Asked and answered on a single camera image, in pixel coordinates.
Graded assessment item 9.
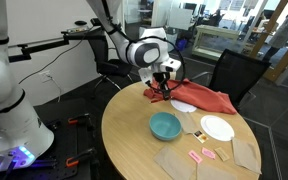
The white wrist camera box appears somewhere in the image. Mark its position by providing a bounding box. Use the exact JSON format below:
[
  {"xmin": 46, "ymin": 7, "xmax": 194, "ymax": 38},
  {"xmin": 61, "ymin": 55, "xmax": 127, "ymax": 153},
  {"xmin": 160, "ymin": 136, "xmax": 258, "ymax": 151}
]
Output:
[{"xmin": 160, "ymin": 58, "xmax": 182, "ymax": 73}]

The pink sweetener packet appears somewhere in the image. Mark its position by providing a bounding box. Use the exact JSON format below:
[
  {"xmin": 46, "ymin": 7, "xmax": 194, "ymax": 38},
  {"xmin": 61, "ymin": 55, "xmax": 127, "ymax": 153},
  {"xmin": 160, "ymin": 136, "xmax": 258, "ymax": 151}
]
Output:
[
  {"xmin": 187, "ymin": 149, "xmax": 203, "ymax": 165},
  {"xmin": 201, "ymin": 147, "xmax": 216, "ymax": 160}
]

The pale green bench table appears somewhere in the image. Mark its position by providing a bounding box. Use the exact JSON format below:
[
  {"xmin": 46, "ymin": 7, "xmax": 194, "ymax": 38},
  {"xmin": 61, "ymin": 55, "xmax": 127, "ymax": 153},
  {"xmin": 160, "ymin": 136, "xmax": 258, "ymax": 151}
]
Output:
[{"xmin": 191, "ymin": 24, "xmax": 252, "ymax": 62}]

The teal bowl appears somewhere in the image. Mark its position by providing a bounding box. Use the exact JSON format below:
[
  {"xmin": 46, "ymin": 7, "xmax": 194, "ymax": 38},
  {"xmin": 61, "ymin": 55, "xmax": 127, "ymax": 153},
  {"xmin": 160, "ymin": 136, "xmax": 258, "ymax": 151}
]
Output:
[{"xmin": 149, "ymin": 111, "xmax": 182, "ymax": 141}]

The blue bin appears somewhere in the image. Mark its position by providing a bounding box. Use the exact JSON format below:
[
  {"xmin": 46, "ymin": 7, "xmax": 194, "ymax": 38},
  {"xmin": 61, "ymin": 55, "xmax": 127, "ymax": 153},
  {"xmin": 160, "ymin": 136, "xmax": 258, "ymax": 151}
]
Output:
[{"xmin": 175, "ymin": 38, "xmax": 188, "ymax": 52}]

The narrow brown paper napkin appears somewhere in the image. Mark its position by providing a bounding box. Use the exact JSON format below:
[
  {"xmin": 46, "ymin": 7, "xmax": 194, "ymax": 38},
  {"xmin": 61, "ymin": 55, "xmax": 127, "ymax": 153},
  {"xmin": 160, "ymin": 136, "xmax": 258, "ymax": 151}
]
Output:
[{"xmin": 178, "ymin": 111, "xmax": 199, "ymax": 135}]

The red cloth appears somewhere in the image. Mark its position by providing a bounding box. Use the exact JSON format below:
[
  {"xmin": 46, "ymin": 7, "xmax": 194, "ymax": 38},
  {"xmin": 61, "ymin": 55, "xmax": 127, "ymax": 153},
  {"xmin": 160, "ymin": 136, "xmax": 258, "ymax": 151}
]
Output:
[{"xmin": 143, "ymin": 77, "xmax": 238, "ymax": 115}]

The red pen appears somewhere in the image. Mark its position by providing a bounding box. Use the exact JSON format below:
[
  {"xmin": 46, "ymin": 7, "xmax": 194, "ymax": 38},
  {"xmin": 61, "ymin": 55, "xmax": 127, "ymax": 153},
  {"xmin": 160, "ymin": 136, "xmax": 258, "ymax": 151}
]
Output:
[{"xmin": 149, "ymin": 97, "xmax": 167, "ymax": 103}]

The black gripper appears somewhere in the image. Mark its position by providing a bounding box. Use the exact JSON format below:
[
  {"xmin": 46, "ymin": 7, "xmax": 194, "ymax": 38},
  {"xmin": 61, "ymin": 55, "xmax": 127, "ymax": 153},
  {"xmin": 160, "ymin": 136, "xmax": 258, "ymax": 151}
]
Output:
[{"xmin": 152, "ymin": 70, "xmax": 171, "ymax": 101}]

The small white plate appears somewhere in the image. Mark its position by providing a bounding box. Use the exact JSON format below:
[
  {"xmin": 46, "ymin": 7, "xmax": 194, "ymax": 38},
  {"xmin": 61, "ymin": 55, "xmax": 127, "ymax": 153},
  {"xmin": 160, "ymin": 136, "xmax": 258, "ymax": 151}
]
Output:
[{"xmin": 170, "ymin": 99, "xmax": 198, "ymax": 114}]

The black mesh chair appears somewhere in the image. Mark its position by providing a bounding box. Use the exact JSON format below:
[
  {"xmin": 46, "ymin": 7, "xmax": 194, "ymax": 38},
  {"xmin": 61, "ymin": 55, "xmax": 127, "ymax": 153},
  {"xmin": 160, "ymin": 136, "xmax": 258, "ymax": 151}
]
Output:
[{"xmin": 191, "ymin": 48, "xmax": 272, "ymax": 111}]

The person in grey coat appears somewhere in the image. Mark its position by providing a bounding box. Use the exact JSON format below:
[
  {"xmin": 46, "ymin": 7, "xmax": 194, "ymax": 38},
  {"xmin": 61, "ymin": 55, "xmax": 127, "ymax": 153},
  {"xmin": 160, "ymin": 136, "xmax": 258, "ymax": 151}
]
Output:
[{"xmin": 262, "ymin": 1, "xmax": 288, "ymax": 62}]

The wooden post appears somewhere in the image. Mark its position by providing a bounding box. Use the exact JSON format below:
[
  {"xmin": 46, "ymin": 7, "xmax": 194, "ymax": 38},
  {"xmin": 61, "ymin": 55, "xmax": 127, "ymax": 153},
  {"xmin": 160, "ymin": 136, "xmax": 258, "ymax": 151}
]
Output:
[
  {"xmin": 263, "ymin": 28, "xmax": 288, "ymax": 83},
  {"xmin": 249, "ymin": 0, "xmax": 288, "ymax": 58}
]

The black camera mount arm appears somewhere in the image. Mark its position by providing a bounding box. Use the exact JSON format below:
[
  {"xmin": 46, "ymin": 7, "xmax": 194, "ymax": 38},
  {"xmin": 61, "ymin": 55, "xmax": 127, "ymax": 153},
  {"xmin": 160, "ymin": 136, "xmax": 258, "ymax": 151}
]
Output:
[{"xmin": 7, "ymin": 27, "xmax": 107, "ymax": 64}]

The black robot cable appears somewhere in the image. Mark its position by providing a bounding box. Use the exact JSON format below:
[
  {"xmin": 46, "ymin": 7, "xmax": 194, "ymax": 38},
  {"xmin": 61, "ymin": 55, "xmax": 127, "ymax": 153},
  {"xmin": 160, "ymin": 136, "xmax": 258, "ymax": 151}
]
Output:
[{"xmin": 100, "ymin": 0, "xmax": 187, "ymax": 94}]

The round wooden table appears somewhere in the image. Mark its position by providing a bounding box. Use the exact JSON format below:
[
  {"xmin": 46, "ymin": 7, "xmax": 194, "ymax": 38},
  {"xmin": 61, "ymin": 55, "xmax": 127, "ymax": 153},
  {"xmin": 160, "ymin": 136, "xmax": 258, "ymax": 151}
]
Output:
[{"xmin": 100, "ymin": 79, "xmax": 262, "ymax": 180}]

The white wall outlet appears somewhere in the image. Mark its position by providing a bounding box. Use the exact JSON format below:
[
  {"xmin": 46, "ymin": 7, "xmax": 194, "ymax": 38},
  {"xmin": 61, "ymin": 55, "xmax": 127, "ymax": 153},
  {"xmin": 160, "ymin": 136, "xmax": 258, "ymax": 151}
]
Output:
[{"xmin": 39, "ymin": 70, "xmax": 53, "ymax": 84}]

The large white plate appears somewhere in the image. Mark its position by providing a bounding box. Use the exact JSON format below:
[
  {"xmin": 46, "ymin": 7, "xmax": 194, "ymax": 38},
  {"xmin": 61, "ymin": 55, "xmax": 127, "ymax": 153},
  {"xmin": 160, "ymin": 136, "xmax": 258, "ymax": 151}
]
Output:
[{"xmin": 200, "ymin": 114, "xmax": 235, "ymax": 142}]

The orange black clamp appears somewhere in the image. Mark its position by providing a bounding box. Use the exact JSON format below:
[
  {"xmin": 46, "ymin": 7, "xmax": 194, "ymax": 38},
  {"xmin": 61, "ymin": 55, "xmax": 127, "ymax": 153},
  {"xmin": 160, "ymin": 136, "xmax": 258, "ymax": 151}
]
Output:
[
  {"xmin": 65, "ymin": 147, "xmax": 97, "ymax": 168},
  {"xmin": 67, "ymin": 113, "xmax": 95, "ymax": 131}
]

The printed sauce packet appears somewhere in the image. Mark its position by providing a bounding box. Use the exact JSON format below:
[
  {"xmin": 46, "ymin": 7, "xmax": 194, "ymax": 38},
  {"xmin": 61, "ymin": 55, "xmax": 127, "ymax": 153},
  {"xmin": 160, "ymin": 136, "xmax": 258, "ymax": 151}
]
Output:
[{"xmin": 193, "ymin": 130, "xmax": 209, "ymax": 144}]

